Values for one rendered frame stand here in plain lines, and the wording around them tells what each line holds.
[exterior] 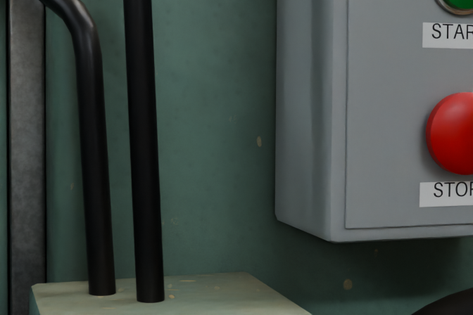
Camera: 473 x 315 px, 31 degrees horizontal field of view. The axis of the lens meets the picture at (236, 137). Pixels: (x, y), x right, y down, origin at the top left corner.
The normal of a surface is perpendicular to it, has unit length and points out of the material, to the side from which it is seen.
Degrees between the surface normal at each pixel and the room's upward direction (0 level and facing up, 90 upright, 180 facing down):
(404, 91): 90
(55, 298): 0
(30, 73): 90
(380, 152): 90
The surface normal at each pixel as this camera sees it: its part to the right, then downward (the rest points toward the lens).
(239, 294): 0.00, -1.00
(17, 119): 0.30, 0.05
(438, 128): -0.35, -0.10
